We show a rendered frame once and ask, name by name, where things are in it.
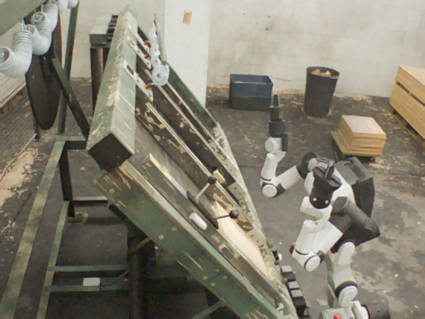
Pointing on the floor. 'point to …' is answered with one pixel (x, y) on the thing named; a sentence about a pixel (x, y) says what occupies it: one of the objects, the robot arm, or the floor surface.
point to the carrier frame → (139, 283)
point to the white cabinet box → (189, 42)
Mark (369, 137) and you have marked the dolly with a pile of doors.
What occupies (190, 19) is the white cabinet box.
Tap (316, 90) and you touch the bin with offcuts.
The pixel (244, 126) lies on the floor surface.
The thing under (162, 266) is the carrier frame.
